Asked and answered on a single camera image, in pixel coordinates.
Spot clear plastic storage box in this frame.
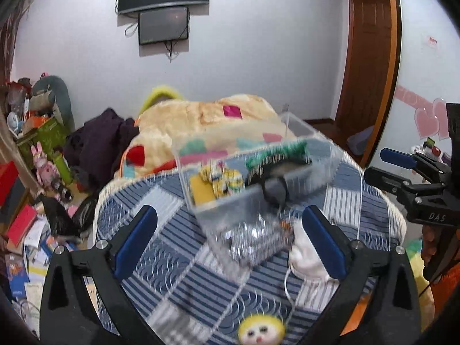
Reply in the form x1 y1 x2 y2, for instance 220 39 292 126
172 112 343 267

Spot pile of books and papers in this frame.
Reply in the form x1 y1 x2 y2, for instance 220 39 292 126
0 162 83 331

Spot green cardboard box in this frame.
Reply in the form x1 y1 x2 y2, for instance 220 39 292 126
16 117 70 159

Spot thin white cable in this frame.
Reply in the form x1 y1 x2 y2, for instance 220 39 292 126
282 259 299 327

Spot pink heart wall stickers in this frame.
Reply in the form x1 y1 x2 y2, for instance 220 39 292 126
395 84 450 140

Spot yellow-green plush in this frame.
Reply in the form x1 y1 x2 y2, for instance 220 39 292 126
138 85 185 116

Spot white soft cloth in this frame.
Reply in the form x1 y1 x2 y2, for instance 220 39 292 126
287 221 340 280

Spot person's right hand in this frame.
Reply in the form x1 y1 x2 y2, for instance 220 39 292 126
421 223 438 264

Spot yellow cartoon figure plush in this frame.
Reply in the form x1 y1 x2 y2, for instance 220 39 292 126
199 164 246 198

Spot dark purple clothing pile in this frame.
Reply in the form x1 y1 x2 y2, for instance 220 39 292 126
63 108 139 187

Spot green tinsel hair tie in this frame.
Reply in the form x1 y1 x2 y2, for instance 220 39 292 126
245 140 310 173

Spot pink rabbit doll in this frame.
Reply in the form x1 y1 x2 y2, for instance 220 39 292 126
32 143 60 187

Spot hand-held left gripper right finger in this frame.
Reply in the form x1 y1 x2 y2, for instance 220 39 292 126
302 205 423 345

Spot cream blanket with colourful patches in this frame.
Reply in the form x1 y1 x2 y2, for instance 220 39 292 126
114 94 299 180

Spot small black wall monitor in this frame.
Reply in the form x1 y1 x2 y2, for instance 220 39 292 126
138 6 190 46

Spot yellow cloth piece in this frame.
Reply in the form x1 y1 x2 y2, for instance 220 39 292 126
189 175 218 205

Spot yellow round face plush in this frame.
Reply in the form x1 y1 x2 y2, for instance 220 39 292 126
238 314 287 345

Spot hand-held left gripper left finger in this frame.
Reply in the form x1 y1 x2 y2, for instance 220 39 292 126
39 205 159 345

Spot brown wooden door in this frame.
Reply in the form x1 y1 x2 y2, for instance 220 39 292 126
334 0 394 130

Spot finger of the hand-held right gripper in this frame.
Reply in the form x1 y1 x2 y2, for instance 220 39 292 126
363 167 448 210
380 147 453 185

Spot blue striped patchwork quilt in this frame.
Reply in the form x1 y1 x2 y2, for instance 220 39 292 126
93 140 401 345

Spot black plastic bag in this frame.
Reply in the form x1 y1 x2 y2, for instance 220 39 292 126
38 194 99 238

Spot grey and black plush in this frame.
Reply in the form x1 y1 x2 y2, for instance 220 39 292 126
248 163 317 207

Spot grey shark plush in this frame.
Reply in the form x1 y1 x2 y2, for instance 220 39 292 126
30 75 75 132

